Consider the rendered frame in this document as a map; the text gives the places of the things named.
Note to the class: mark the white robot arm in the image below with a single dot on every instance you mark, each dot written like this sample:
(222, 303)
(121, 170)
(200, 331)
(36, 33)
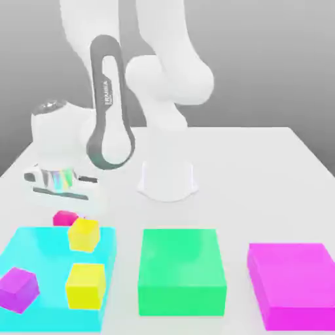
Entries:
(167, 78)

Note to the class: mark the large magenta box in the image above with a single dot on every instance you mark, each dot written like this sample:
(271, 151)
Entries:
(293, 282)

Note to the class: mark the large green box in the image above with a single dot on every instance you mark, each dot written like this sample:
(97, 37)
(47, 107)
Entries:
(180, 269)

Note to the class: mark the small yellow cube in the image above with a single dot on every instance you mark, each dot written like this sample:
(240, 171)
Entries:
(85, 286)
(83, 235)

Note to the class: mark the small pink cube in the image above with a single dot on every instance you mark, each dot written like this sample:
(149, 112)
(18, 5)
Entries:
(62, 218)

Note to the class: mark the large cyan box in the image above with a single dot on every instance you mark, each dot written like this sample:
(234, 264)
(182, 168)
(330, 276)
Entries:
(47, 261)

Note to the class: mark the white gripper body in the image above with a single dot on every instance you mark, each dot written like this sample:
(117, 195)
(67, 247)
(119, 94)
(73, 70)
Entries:
(65, 199)

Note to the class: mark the small purple cube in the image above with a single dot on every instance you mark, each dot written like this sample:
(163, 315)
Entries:
(17, 289)

